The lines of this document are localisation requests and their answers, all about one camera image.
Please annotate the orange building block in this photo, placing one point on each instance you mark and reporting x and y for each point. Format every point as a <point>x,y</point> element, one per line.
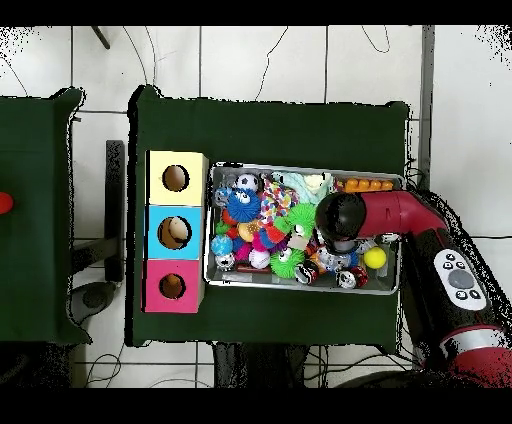
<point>368,184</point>

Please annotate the blue globe ball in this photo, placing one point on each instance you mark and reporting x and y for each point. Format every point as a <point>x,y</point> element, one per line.
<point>222,244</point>

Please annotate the blue spiky ball with eyes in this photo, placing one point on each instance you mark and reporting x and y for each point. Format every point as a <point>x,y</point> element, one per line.
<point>244,204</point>

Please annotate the black upright panel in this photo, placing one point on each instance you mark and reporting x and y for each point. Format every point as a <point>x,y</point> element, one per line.
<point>115,200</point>

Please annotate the colourful polka dot cloth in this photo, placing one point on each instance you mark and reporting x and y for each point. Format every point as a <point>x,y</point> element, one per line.
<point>276,200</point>

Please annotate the cream yellow cloth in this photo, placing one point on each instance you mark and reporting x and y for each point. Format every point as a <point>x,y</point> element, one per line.
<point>316,182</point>

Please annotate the black and white soccer ball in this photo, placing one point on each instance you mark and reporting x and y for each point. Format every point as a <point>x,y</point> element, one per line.
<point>247,182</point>

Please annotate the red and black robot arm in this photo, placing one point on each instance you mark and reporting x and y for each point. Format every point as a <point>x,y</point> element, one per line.
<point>392,214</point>

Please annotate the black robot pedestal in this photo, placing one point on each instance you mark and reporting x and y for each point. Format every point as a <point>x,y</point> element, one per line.
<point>256,368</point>

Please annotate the yellow ball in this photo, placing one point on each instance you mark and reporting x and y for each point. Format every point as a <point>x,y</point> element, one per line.
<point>375,258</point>

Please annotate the mint green cloth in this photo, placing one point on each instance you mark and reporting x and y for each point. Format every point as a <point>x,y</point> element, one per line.
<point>296,184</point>

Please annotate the wooden box with three holes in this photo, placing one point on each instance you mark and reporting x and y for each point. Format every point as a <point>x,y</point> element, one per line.
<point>156,192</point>

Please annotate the red round object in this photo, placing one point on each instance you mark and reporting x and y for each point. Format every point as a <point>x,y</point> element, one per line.
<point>4,203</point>

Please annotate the large green spiky ball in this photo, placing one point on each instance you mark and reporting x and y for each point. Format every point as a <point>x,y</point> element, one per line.
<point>302,216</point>

